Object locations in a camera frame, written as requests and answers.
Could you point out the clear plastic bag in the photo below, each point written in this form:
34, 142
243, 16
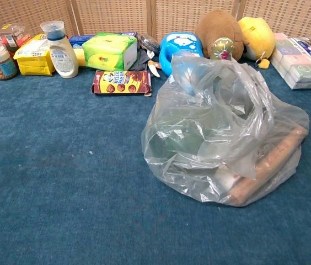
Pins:
199, 116

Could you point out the yellow plush toy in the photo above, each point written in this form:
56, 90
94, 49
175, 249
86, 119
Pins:
259, 36

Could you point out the green tissue pack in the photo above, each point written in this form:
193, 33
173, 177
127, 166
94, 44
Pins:
106, 52

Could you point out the clear plastic food container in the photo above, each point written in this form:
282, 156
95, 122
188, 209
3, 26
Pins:
10, 37

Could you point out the white bottle with blue cap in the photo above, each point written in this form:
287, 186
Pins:
61, 55

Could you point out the clear plastic wrapped pack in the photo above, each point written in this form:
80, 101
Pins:
149, 42

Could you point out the green decorated egg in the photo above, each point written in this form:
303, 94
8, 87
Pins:
222, 48

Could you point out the small white box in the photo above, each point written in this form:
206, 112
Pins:
227, 179

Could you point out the long brown cardboard box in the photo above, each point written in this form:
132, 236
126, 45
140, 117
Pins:
268, 163

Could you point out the yellow snack package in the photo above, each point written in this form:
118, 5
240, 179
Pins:
34, 59

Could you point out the green packet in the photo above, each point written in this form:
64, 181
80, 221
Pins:
172, 143

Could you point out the blue plastic toy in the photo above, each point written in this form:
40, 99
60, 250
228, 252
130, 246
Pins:
181, 42

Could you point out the small yellow tag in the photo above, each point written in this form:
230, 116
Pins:
264, 64

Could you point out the purple box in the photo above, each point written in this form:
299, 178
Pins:
130, 34

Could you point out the Hello Panda biscuit box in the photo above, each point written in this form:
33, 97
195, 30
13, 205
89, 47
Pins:
121, 82

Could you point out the dark grey cloth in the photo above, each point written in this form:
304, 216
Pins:
142, 62

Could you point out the brown plush toy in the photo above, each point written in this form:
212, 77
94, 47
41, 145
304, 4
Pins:
219, 26

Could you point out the pastel tissue packet stack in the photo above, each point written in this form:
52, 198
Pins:
296, 63

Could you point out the yellow sponge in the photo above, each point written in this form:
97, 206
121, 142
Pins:
80, 58

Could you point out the blue box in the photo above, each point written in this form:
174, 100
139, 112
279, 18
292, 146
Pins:
78, 41

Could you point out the wicker folding screen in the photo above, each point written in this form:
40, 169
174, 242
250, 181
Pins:
111, 15

